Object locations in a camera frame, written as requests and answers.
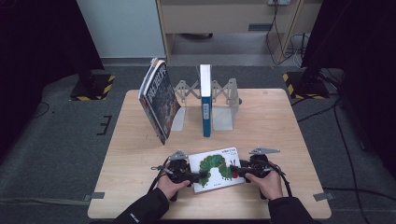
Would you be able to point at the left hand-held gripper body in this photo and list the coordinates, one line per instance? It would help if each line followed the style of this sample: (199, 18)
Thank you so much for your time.
(179, 169)

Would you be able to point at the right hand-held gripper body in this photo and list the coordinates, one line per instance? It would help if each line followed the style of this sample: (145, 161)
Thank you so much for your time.
(260, 166)

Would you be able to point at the white caterpillar picture book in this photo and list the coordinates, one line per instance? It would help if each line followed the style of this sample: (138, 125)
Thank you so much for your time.
(214, 163)

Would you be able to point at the grey expandable metal book rack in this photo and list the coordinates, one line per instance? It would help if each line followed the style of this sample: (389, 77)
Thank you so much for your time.
(222, 119)

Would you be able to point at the blue paperback book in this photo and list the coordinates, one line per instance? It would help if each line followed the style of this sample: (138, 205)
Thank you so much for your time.
(206, 118)

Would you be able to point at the dark illustrated magazine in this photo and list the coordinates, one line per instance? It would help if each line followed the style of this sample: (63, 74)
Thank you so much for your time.
(162, 105)

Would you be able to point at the portrait cover magazine red title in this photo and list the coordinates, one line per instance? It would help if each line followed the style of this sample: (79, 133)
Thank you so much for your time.
(146, 81)

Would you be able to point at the person's left hand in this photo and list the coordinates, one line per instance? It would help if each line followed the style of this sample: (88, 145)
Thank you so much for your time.
(171, 188)

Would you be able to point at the person's right hand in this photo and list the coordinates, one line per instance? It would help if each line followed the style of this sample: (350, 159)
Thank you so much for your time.
(269, 186)

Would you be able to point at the grey tape piece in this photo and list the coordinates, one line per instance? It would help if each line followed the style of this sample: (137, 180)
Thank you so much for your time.
(323, 196)
(96, 196)

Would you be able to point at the black stand base striped edge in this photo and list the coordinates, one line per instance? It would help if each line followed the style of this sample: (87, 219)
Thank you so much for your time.
(93, 87)
(306, 85)

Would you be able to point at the white cabinet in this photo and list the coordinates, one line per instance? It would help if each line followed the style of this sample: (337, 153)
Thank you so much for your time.
(124, 28)

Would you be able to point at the light wooden desk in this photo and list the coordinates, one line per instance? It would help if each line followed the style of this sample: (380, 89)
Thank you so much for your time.
(218, 18)

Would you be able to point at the black curtain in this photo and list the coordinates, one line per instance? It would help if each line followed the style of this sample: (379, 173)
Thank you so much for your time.
(367, 46)
(37, 46)

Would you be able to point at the white power strip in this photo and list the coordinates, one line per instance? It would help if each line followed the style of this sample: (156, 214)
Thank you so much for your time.
(279, 2)

